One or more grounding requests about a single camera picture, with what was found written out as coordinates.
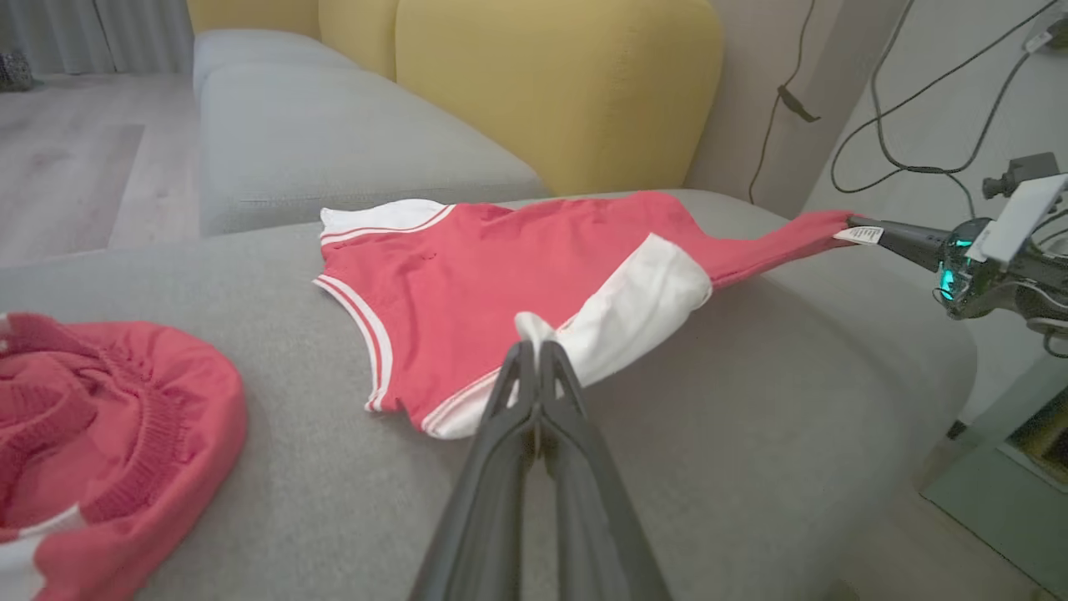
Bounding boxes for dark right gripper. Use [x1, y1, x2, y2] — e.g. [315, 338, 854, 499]
[847, 215, 1068, 322]

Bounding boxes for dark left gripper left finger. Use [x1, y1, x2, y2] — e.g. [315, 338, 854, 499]
[409, 341, 539, 601]

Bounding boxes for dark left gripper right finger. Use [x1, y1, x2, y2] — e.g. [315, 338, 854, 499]
[538, 341, 673, 601]

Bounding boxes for red shorts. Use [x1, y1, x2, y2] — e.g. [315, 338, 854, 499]
[313, 190, 884, 441]

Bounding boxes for red and white ribbed garment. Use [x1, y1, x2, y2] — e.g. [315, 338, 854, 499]
[0, 313, 249, 601]

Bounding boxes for large grey sofa ottoman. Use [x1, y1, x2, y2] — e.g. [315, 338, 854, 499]
[0, 189, 979, 601]

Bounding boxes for glass top side table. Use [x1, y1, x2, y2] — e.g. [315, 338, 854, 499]
[918, 351, 1068, 598]

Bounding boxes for yellow sofa back cushion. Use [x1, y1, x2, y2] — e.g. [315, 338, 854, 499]
[395, 0, 724, 198]
[318, 0, 401, 82]
[187, 0, 322, 40]

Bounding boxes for grey pleated curtain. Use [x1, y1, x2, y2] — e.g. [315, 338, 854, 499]
[0, 0, 194, 76]

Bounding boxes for dark woven basket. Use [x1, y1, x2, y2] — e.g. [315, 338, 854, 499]
[0, 50, 34, 93]

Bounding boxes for thin black looping cable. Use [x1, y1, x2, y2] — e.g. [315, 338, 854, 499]
[830, 0, 1068, 220]

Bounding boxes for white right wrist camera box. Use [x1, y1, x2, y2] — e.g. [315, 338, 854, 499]
[966, 174, 1068, 265]

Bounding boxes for thin black cable with clip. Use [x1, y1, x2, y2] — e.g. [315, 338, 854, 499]
[748, 0, 823, 205]

